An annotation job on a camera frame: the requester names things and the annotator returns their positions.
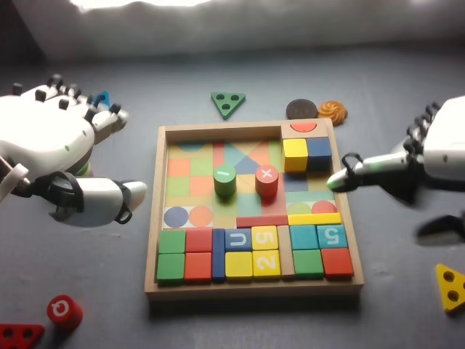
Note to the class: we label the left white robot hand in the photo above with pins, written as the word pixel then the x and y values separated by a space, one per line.
pixel 40 131

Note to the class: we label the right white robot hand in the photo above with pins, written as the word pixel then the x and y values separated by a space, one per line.
pixel 443 145

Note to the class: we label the red cylinder block cross sign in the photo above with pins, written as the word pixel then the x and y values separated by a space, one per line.
pixel 267 183

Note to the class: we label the green cylinder block minus sign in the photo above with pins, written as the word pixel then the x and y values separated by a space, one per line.
pixel 224 181

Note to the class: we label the blue triangle block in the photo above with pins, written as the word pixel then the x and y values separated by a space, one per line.
pixel 102 97

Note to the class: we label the dark blue cube block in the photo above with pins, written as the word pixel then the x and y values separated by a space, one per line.
pixel 319 152

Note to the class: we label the yellow triangle block with holes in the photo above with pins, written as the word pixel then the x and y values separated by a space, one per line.
pixel 442 283

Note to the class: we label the yellow cube block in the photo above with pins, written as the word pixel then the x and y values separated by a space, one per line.
pixel 295 154

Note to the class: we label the green triangle block with holes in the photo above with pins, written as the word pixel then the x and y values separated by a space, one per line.
pixel 227 101

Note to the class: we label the red cylinder block letter Q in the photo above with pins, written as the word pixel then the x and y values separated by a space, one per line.
pixel 70 318

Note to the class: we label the red triangle block with holes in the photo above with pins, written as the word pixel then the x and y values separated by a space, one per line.
pixel 17 329

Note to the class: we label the orange swirl toy cookie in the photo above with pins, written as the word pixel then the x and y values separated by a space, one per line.
pixel 332 112

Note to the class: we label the dark chocolate toy cookie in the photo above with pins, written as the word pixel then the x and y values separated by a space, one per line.
pixel 301 108

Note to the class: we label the grey table cloth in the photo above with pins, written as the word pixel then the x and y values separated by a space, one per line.
pixel 109 261

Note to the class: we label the white backdrop sheet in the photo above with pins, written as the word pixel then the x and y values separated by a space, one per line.
pixel 232 29

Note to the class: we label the wooden puzzle tray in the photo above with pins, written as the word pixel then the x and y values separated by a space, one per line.
pixel 254 291

